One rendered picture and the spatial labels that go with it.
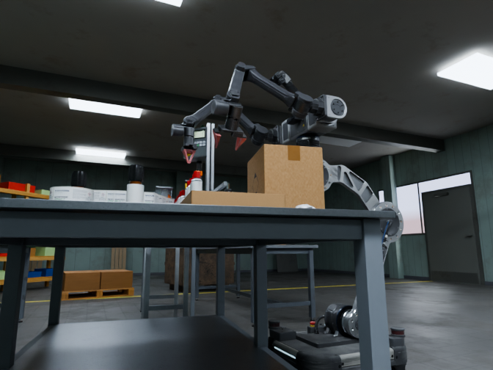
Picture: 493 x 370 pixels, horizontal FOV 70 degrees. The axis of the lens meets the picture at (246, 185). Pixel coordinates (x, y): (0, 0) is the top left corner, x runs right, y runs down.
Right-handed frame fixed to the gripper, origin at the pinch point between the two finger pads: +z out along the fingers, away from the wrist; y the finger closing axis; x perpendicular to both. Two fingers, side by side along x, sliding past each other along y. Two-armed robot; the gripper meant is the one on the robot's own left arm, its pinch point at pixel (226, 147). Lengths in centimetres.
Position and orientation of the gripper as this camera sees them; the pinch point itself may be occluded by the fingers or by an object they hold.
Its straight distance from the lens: 160.3
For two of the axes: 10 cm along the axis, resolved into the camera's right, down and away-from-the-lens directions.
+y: -9.1, -0.6, -4.1
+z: -2.5, 8.7, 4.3
